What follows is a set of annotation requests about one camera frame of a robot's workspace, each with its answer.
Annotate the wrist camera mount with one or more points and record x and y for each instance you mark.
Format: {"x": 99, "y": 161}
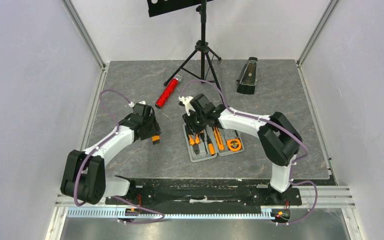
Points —
{"x": 185, "y": 101}
{"x": 132, "y": 104}

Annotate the orange handled screwdriver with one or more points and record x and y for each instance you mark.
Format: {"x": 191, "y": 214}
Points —
{"x": 202, "y": 137}
{"x": 210, "y": 145}

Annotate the orange black utility knife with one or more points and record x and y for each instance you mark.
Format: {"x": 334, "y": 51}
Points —
{"x": 218, "y": 138}

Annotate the grey slotted cable duct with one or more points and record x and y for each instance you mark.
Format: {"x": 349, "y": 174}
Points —
{"x": 126, "y": 213}

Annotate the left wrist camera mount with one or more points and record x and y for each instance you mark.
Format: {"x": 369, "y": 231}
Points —
{"x": 132, "y": 104}

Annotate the black tripod stand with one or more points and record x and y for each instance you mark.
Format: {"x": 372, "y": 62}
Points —
{"x": 203, "y": 47}

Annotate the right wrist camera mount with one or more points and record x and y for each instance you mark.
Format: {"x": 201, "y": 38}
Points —
{"x": 185, "y": 101}

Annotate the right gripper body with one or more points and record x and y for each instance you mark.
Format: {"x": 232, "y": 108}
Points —
{"x": 194, "y": 123}

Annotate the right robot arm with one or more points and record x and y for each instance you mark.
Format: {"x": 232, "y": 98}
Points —
{"x": 279, "y": 139}

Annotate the black metronome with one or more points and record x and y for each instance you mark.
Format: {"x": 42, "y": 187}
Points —
{"x": 246, "y": 83}

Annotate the black perforated stand plate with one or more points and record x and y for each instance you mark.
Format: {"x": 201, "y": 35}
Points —
{"x": 160, "y": 7}

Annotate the grey plastic tool case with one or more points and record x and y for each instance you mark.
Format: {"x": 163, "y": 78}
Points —
{"x": 203, "y": 156}

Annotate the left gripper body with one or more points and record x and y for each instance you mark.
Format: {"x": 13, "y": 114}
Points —
{"x": 152, "y": 127}

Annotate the orange handled pliers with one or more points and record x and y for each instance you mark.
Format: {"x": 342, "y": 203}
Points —
{"x": 194, "y": 142}

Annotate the orange tape measure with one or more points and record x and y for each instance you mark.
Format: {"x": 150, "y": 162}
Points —
{"x": 234, "y": 145}

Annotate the orange hex key set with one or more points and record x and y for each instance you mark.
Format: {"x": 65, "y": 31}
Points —
{"x": 156, "y": 139}

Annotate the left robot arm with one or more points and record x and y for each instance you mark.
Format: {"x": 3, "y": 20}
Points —
{"x": 84, "y": 177}

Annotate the red glitter tube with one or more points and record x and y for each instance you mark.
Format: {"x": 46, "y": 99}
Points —
{"x": 171, "y": 86}

